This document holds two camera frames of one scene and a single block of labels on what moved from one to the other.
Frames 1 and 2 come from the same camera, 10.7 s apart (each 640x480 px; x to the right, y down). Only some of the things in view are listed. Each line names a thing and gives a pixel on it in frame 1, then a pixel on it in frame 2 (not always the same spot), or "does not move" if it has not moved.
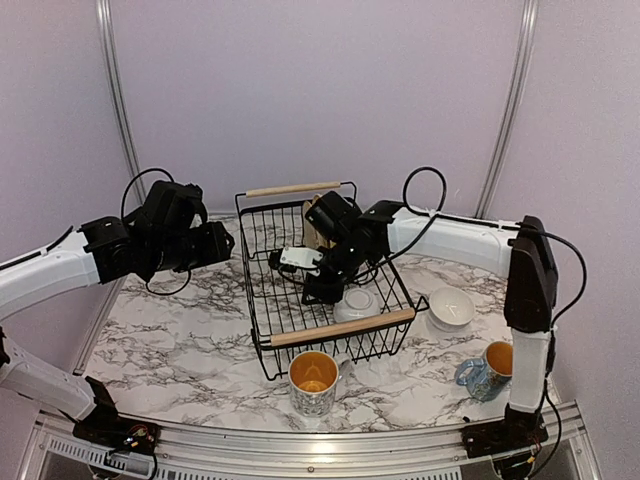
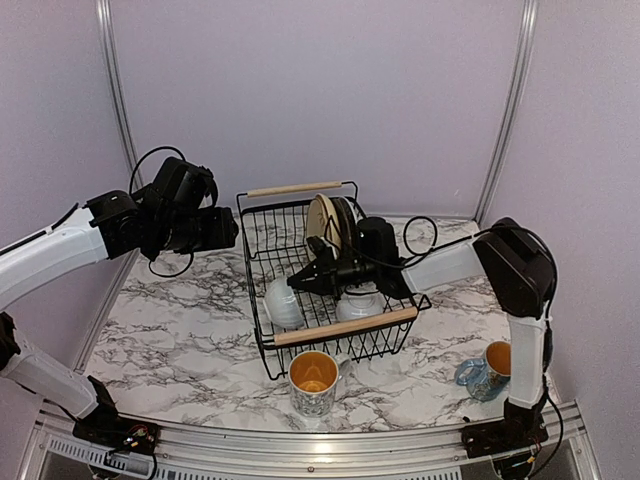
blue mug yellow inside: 491,374 does not move
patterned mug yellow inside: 313,380 does not move
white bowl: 450,308 → 283,305
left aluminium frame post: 106,30 does not move
